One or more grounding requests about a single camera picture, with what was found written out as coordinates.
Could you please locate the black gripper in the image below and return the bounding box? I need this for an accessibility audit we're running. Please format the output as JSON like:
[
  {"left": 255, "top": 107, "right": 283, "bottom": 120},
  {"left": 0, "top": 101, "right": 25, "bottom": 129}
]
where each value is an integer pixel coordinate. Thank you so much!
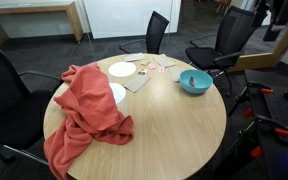
[{"left": 263, "top": 0, "right": 288, "bottom": 43}]

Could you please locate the teal plastic bowl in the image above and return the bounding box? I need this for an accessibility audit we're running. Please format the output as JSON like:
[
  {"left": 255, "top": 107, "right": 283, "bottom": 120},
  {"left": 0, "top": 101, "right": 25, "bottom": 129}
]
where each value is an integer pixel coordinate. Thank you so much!
[{"left": 179, "top": 69, "right": 214, "bottom": 95}]

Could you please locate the black mesh office chair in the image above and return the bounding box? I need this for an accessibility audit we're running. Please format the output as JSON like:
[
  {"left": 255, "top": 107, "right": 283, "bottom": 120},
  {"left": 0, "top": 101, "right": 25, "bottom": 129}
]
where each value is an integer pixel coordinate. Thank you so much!
[
  {"left": 0, "top": 36, "right": 65, "bottom": 180},
  {"left": 118, "top": 10, "right": 170, "bottom": 55},
  {"left": 184, "top": 5, "right": 257, "bottom": 98}
]

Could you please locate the black perforated mounting board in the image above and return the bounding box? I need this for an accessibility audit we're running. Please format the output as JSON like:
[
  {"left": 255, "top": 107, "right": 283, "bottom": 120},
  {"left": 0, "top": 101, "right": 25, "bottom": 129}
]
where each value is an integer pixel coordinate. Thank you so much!
[{"left": 243, "top": 69, "right": 288, "bottom": 180}]

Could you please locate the white round plate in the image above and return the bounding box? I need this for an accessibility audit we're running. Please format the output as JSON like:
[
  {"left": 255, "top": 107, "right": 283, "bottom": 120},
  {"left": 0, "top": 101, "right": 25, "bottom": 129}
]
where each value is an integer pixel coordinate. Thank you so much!
[
  {"left": 108, "top": 82, "right": 127, "bottom": 105},
  {"left": 108, "top": 61, "right": 137, "bottom": 78}
]

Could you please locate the red fleece cloth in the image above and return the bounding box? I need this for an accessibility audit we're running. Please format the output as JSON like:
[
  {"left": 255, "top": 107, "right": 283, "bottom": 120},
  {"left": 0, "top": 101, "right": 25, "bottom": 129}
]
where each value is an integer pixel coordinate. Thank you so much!
[{"left": 43, "top": 62, "right": 135, "bottom": 180}]

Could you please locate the light wooden bench table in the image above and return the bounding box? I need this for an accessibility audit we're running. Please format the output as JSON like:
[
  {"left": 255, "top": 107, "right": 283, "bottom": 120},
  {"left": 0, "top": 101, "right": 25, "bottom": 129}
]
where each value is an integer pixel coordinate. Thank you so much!
[{"left": 0, "top": 0, "right": 84, "bottom": 44}]

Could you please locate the orange handled bar clamp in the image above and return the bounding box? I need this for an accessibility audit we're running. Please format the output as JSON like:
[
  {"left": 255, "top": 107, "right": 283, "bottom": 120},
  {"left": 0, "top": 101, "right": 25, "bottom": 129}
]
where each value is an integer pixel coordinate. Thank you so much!
[
  {"left": 227, "top": 81, "right": 274, "bottom": 119},
  {"left": 240, "top": 114, "right": 288, "bottom": 159}
]

